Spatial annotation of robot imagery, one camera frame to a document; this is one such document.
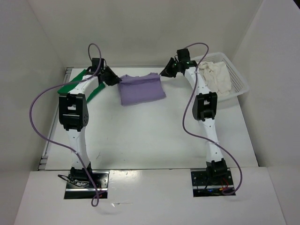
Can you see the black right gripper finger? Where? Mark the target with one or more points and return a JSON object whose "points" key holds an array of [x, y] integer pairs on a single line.
{"points": [[171, 73], [168, 67]]}

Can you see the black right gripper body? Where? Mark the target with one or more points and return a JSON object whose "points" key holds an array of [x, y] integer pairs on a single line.
{"points": [[176, 67]]}

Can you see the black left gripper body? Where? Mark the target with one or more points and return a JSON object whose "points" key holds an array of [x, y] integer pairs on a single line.
{"points": [[108, 76]]}

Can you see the lavender t shirt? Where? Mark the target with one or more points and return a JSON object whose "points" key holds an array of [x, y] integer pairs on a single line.
{"points": [[140, 89]]}

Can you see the cream t shirt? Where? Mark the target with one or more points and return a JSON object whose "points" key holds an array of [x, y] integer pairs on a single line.
{"points": [[216, 77]]}

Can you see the green t shirt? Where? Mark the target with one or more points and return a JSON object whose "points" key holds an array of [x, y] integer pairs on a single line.
{"points": [[79, 77]]}

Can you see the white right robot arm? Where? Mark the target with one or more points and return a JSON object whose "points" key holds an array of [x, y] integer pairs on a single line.
{"points": [[204, 111]]}

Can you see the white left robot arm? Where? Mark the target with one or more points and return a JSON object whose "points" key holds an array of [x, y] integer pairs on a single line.
{"points": [[74, 115]]}

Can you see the white plastic basket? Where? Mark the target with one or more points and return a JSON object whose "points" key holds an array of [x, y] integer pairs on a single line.
{"points": [[239, 84]]}

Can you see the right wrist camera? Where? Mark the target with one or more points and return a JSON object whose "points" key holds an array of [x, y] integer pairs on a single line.
{"points": [[183, 55]]}

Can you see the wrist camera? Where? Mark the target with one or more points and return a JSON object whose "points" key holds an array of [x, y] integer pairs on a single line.
{"points": [[97, 62], [183, 55]]}

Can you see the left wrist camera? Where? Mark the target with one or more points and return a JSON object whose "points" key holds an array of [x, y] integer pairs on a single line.
{"points": [[97, 62]]}

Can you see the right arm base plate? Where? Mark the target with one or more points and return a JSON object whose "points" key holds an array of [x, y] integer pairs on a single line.
{"points": [[203, 187]]}

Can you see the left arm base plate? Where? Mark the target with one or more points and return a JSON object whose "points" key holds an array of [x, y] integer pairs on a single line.
{"points": [[83, 188]]}

